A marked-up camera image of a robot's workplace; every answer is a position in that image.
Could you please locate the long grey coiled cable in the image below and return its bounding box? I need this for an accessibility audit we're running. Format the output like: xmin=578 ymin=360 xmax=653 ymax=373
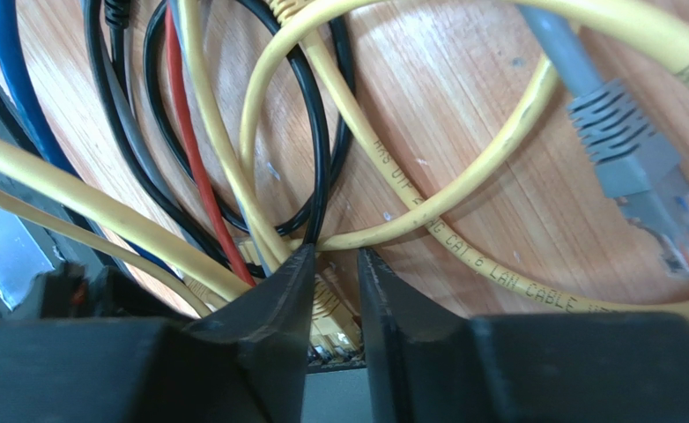
xmin=517 ymin=4 xmax=689 ymax=279

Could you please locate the black network switch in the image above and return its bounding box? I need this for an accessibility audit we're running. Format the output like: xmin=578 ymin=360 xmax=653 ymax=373
xmin=301 ymin=346 xmax=374 ymax=422

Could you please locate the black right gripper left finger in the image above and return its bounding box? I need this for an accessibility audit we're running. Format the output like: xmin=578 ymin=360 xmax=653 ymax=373
xmin=183 ymin=244 xmax=315 ymax=422

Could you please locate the black ethernet cable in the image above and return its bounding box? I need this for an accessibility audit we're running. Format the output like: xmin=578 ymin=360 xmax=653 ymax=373
xmin=83 ymin=0 xmax=356 ymax=277

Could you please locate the red ethernet cable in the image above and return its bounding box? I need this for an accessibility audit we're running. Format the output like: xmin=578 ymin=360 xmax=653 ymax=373
xmin=164 ymin=5 xmax=257 ymax=287

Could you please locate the blue ethernet cable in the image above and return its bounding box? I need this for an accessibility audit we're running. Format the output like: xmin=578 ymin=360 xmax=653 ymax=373
xmin=0 ymin=0 xmax=182 ymax=279

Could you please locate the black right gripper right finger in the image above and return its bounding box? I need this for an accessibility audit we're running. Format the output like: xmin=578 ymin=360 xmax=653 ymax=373
xmin=358 ymin=249 xmax=474 ymax=422

